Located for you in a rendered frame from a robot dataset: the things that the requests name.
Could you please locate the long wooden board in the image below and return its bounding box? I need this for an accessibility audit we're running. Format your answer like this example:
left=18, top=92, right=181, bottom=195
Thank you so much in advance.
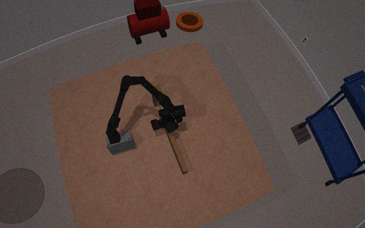
left=164, top=127, right=188, bottom=174

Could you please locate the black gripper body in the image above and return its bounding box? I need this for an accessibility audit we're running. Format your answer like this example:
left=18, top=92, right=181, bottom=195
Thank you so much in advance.
left=151, top=115, right=183, bottom=131

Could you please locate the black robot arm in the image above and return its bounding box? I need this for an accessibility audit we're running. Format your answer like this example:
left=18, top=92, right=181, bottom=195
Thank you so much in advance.
left=106, top=75, right=186, bottom=145

